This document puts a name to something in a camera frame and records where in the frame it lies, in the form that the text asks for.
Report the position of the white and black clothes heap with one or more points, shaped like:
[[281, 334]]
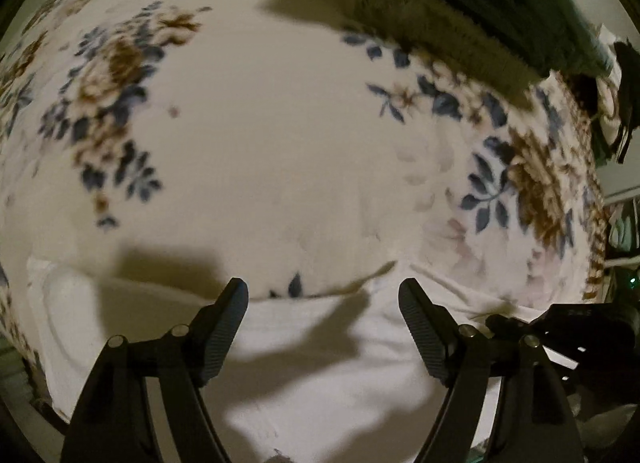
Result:
[[617, 116]]

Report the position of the white pants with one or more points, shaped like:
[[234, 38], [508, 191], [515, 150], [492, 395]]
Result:
[[325, 379]]

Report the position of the dark green clothing pile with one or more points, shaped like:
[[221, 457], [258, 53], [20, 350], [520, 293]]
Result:
[[509, 46]]

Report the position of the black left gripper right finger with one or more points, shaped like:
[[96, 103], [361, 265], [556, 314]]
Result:
[[533, 421]]

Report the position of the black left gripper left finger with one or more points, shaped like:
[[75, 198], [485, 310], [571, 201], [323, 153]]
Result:
[[112, 420]]

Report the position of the floral fleece blanket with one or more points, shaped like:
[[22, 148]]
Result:
[[186, 142]]

